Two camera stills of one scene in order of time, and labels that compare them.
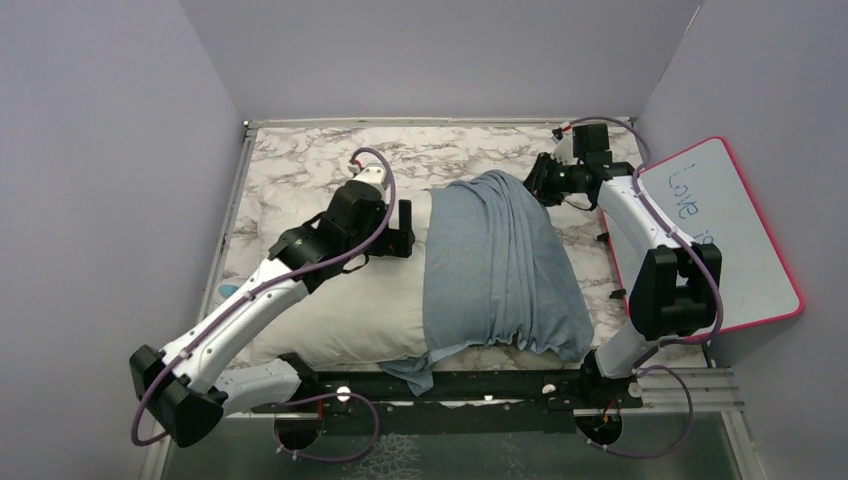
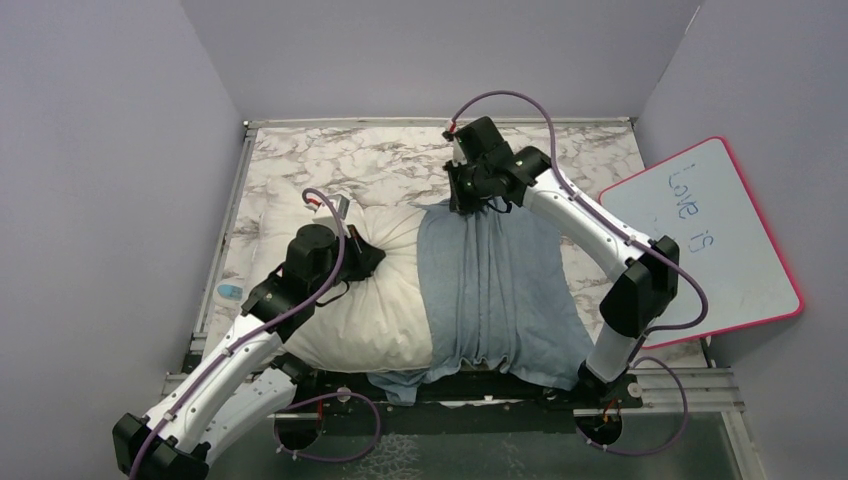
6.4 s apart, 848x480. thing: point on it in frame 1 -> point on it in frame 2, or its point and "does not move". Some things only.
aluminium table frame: (705, 388) does not move
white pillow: (374, 313) does not move
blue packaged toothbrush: (226, 290) does not move
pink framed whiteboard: (705, 195) does not move
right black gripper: (535, 180) -> (461, 201)
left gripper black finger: (406, 236) -> (361, 257)
